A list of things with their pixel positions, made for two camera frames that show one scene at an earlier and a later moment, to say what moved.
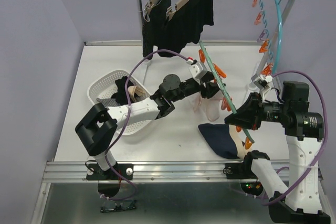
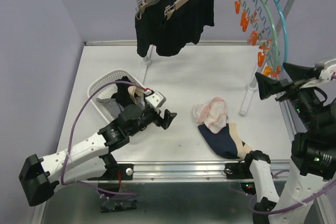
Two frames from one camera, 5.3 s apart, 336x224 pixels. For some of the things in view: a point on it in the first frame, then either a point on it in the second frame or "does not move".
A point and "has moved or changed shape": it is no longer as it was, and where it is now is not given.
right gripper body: [272, 111] to [304, 99]
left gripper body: [188, 88] to [148, 116]
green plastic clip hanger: [223, 89] to [257, 18]
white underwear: [210, 106] has moved or changed shape
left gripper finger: [211, 88] to [168, 118]
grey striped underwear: [108, 102] does not move
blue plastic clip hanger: [266, 27] to [285, 31]
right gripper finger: [244, 119] to [268, 86]
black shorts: [186, 24] does not move
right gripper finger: [253, 102] to [296, 72]
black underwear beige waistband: [121, 95] does not move
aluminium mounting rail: [84, 172] does not move
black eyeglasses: [111, 205] does not move
